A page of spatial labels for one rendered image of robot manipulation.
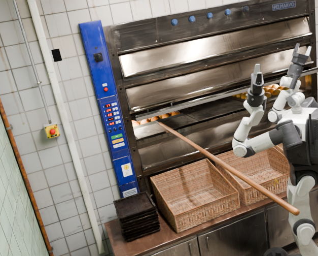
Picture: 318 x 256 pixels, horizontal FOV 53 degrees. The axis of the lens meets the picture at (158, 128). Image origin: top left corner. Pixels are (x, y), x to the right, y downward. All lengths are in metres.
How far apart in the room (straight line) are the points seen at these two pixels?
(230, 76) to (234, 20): 0.47
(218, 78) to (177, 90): 0.39
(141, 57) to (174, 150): 0.83
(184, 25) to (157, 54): 0.32
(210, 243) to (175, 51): 1.52
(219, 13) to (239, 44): 0.31
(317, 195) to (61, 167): 2.11
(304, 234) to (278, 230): 0.58
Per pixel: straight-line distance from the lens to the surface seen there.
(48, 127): 2.41
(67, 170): 2.59
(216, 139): 2.89
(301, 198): 2.23
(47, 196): 2.66
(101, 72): 2.42
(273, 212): 2.79
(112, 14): 2.47
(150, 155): 2.69
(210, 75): 2.77
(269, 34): 3.05
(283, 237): 3.00
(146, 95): 2.55
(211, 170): 2.85
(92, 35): 2.41
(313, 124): 1.98
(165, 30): 2.60
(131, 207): 2.50
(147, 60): 2.53
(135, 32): 2.52
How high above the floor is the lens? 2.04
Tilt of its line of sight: 18 degrees down
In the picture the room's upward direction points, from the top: 11 degrees counter-clockwise
